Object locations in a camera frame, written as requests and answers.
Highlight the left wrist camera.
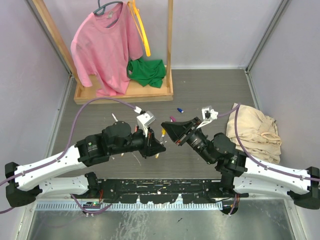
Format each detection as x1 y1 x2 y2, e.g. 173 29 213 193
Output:
136 111 156 137

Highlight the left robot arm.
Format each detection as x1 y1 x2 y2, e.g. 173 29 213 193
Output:
5 121 166 208

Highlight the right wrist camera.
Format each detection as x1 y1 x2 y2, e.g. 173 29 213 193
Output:
197 106 219 129

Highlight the grey clothes hanger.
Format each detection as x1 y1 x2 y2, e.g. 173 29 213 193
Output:
93 0 123 19

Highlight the pink shirt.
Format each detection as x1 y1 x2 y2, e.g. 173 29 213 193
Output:
70 2 143 96

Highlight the beige cloth bag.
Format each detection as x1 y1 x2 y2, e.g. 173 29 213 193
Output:
226 105 282 164

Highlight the yellow hanger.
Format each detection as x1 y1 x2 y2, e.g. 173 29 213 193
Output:
127 0 151 57

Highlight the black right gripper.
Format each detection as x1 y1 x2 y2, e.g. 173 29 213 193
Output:
159 118 213 165

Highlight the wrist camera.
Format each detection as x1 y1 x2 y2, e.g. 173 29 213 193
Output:
136 111 156 137
197 106 219 129

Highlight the white pen purple end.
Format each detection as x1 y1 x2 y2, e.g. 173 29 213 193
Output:
111 113 118 122

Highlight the white marker orange tip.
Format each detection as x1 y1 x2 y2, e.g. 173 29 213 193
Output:
155 135 165 159

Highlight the green cloth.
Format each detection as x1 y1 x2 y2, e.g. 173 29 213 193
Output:
127 57 166 89

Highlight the yellow pen cap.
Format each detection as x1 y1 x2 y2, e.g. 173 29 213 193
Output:
161 128 166 136

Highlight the wooden rack base tray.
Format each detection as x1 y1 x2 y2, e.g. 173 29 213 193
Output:
73 70 174 105

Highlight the wooden rack right post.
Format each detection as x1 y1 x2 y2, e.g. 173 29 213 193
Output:
166 0 174 88

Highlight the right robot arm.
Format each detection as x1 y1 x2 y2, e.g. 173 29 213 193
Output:
161 117 320 210

